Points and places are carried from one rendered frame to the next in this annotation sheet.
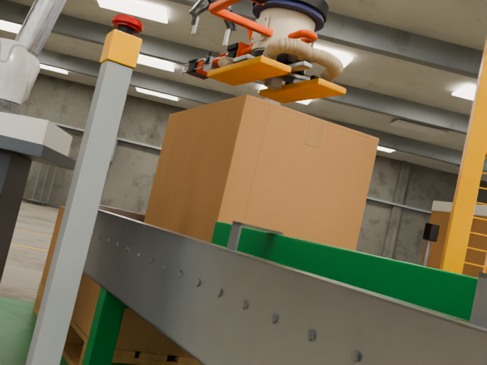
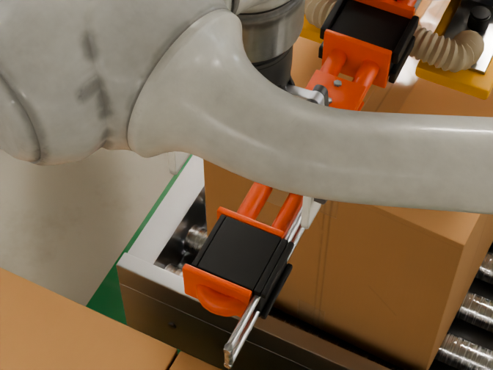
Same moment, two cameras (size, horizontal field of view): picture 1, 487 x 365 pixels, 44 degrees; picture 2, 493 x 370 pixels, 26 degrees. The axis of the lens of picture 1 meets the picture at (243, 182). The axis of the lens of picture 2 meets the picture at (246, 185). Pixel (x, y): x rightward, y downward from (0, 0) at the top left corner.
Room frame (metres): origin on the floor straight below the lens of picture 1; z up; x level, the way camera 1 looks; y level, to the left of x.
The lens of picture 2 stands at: (2.64, 0.72, 2.12)
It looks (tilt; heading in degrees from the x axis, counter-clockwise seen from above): 54 degrees down; 233
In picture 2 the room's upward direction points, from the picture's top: straight up
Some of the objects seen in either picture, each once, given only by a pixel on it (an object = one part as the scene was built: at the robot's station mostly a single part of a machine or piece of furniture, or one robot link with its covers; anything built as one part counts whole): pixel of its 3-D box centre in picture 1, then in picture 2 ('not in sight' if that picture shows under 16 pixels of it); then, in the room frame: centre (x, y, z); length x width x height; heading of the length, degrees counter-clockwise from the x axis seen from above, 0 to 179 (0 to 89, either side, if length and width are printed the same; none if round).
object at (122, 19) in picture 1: (126, 27); not in sight; (1.35, 0.34, 1.02); 0.07 x 0.07 x 0.04
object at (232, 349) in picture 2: (195, 63); (304, 241); (2.23, 0.28, 1.20); 0.31 x 0.03 x 0.05; 28
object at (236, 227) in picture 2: (201, 69); (234, 263); (2.31, 0.25, 1.20); 0.08 x 0.07 x 0.05; 28
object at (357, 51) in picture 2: (243, 56); (367, 37); (1.99, 0.10, 1.20); 0.10 x 0.08 x 0.06; 118
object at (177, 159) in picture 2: (226, 38); (178, 140); (2.32, 0.19, 1.35); 0.03 x 0.01 x 0.07; 27
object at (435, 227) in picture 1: (426, 254); not in sight; (1.58, -0.51, 0.68); 0.03 x 0.02 x 0.17; 117
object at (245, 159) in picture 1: (248, 190); (400, 128); (1.77, -0.02, 0.75); 0.60 x 0.40 x 0.40; 24
